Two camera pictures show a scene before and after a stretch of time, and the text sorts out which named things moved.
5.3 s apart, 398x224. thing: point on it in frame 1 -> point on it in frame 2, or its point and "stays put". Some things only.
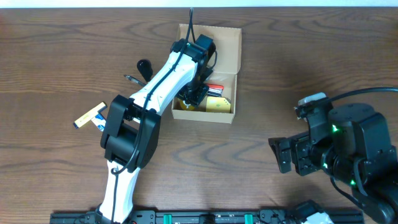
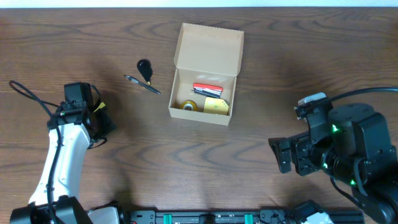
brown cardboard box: [208, 94] stays put
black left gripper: [193, 94] -> [104, 123]
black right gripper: [299, 154] stays put
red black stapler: [215, 89] stays put
